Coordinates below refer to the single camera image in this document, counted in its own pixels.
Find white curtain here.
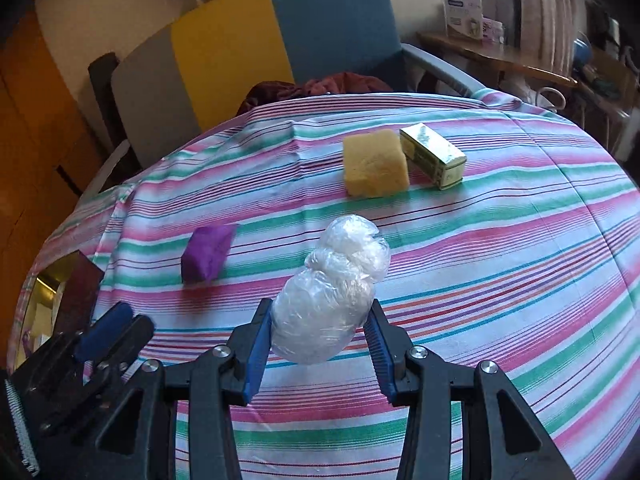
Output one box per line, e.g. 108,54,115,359
520,0,586,86

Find small green gold box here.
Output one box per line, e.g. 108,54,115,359
400,123,468,191

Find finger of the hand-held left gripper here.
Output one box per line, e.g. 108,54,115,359
45,315,154,437
15,301,135,392

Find purple wrapped packet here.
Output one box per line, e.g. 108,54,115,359
181,223,238,285

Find white printed carton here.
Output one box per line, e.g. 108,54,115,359
442,0,485,41

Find wooden side desk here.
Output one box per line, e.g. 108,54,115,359
417,32,578,88

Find yellow sponge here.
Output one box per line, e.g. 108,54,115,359
342,130,411,198

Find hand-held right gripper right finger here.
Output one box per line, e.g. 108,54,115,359
362,299,576,480

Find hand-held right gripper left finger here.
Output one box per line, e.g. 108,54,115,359
70,297,275,480

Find maroon storage box gold inside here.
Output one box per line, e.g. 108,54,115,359
7,250,106,361

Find white plastic-wrapped cotton bundle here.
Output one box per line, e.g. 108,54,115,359
271,214,392,365

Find orange wooden cabinet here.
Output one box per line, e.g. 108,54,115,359
0,10,106,261

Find maroon cloth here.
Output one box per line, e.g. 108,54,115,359
237,72,396,116

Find black chair back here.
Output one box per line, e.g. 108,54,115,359
88,52,136,171

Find grey yellow blue sofa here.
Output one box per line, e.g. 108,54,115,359
85,0,483,196

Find small pink box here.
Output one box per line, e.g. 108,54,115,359
481,17,506,46

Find striped tablecloth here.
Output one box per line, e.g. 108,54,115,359
7,87,640,480

